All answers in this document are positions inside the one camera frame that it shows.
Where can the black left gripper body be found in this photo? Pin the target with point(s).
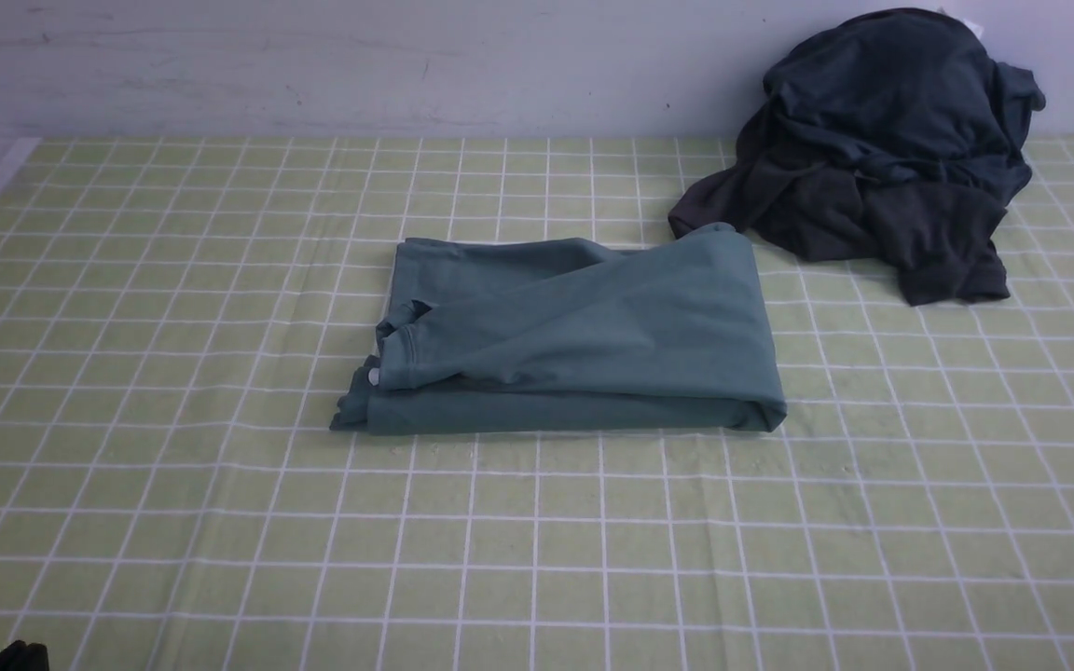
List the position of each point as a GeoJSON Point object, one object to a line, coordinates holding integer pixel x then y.
{"type": "Point", "coordinates": [22, 656]}

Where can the green long-sleeve top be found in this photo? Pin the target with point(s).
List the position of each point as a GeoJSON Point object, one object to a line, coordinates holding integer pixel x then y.
{"type": "Point", "coordinates": [569, 335]}

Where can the dark brown crumpled garment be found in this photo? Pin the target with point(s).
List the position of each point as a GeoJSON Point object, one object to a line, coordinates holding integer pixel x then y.
{"type": "Point", "coordinates": [937, 237]}

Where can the dark blue-grey crumpled garment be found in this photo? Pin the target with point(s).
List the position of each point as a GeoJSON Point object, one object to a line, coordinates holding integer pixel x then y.
{"type": "Point", "coordinates": [900, 95]}

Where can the white garment tag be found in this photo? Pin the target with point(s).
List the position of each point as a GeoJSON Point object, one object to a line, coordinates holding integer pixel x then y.
{"type": "Point", "coordinates": [976, 29]}

